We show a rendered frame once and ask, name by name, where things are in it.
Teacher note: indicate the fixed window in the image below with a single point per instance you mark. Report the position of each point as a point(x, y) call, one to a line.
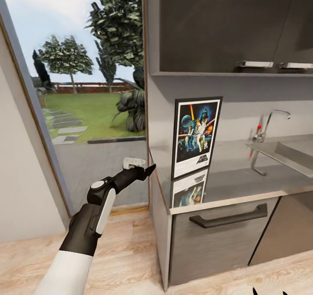
point(82, 67)

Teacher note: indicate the dishwasher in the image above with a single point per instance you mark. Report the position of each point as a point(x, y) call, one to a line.
point(215, 240)

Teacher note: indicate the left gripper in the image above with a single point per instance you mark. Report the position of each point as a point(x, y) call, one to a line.
point(138, 172)

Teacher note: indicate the poster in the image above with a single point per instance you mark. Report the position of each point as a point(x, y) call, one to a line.
point(194, 133)

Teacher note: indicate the drop in sink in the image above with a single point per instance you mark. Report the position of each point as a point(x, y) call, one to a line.
point(296, 154)

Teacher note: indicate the cabinet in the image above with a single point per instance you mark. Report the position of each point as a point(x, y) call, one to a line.
point(265, 38)

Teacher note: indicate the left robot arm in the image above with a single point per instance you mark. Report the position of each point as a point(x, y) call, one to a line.
point(68, 273)

